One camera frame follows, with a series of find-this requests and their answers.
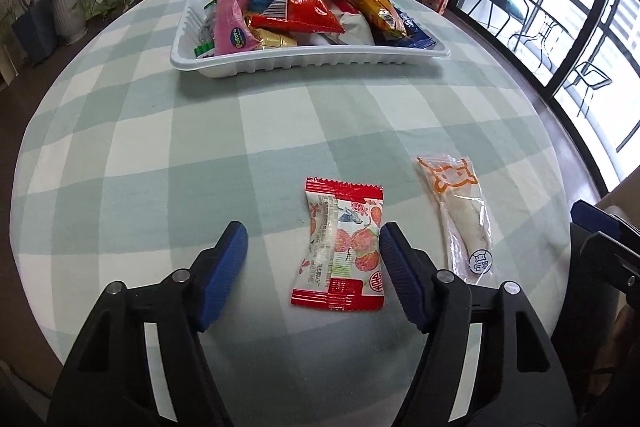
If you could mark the dark blue cookie packet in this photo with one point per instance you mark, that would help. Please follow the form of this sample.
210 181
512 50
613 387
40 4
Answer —
412 32

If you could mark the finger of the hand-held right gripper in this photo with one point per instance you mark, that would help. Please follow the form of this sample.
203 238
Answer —
615 262
600 219

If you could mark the red chip bag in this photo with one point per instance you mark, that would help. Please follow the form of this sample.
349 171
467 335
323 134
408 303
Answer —
307 7

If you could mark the black metal balcony chair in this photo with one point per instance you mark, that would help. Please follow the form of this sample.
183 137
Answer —
590 82

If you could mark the orange snack packet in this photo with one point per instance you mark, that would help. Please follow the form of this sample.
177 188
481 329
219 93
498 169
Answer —
367 4

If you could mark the red strawberry candy packet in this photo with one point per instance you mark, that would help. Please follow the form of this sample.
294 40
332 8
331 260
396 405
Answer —
340 247

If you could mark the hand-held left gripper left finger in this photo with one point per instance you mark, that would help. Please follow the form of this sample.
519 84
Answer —
225 272

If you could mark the white plastic tray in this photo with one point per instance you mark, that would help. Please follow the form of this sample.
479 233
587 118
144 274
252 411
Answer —
310 59

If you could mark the large grey-white snack bag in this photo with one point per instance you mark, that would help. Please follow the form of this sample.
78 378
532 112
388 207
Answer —
357 29

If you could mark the plant in white ribbed pot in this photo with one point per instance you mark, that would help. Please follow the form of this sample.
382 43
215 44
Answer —
67 9

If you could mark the gold snack packet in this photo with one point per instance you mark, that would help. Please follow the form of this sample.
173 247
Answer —
272 39

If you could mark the pink snack packet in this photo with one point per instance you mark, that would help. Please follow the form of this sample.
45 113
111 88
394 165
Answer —
232 14

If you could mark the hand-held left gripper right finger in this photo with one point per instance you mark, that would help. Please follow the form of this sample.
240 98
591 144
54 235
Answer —
400 272

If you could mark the glass balcony table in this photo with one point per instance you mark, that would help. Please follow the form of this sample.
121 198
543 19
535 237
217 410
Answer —
545 29

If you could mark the white cat print packet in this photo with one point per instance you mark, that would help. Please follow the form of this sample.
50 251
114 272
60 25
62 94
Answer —
462 217

